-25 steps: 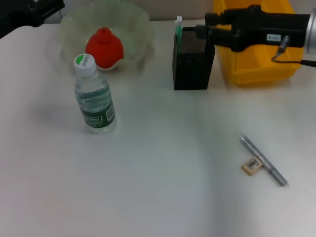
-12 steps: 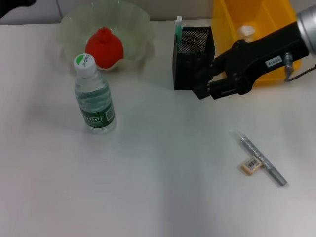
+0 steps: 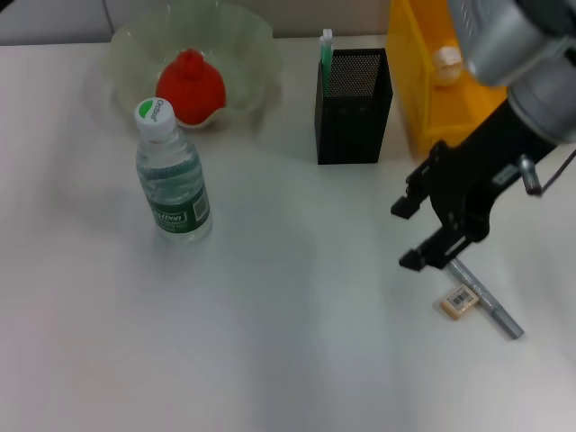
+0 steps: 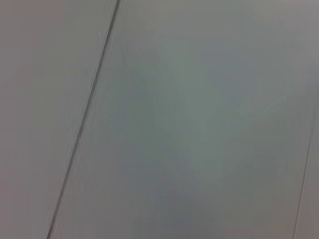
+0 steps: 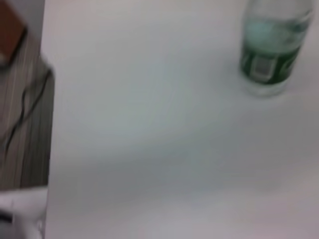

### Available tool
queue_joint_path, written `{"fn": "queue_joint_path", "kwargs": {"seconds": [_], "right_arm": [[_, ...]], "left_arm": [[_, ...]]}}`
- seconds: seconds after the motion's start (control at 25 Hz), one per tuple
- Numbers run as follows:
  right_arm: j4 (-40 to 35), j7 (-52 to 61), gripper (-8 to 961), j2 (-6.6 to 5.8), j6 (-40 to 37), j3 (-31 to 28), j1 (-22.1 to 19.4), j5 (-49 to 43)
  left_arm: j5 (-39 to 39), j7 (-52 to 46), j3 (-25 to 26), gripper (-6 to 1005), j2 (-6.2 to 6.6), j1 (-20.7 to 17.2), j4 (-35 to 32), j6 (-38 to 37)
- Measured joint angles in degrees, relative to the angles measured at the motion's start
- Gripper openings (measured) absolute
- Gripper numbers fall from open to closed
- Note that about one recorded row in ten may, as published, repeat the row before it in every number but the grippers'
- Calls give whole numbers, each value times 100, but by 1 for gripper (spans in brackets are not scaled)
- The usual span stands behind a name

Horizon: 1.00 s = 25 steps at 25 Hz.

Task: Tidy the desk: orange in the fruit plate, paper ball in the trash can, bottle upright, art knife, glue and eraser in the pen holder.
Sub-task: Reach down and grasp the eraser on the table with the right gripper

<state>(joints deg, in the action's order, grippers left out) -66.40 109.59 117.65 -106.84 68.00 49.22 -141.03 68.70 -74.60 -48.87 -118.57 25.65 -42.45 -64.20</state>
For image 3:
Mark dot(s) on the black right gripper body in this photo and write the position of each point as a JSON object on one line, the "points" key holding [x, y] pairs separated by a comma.
{"points": [[472, 180]]}

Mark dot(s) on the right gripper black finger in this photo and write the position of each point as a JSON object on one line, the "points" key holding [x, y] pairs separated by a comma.
{"points": [[407, 207], [432, 252]]}

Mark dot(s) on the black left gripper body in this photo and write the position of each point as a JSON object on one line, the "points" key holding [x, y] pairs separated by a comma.
{"points": [[6, 4]]}

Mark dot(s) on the beige eraser with barcode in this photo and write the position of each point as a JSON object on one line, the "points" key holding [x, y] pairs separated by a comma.
{"points": [[458, 303]]}

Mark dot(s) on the grey pen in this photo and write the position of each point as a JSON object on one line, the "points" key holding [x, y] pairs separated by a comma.
{"points": [[495, 306]]}

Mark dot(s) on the white paper ball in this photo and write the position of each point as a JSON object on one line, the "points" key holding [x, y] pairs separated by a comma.
{"points": [[445, 65]]}

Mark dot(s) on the mint green utility knife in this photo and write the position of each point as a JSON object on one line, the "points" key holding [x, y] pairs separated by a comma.
{"points": [[326, 54]]}

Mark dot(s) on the red pomegranate toy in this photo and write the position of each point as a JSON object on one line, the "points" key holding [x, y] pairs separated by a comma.
{"points": [[191, 90]]}

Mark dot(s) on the clear green-label water bottle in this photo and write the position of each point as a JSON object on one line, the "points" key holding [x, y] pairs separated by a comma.
{"points": [[173, 189]]}

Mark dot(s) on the black mesh pen holder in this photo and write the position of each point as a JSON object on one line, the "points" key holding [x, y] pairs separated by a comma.
{"points": [[351, 117]]}

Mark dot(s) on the pale green glass fruit bowl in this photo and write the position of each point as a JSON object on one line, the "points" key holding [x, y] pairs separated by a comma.
{"points": [[252, 63]]}

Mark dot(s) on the yellow plastic bin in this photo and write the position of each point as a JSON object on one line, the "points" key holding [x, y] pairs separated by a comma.
{"points": [[409, 90]]}

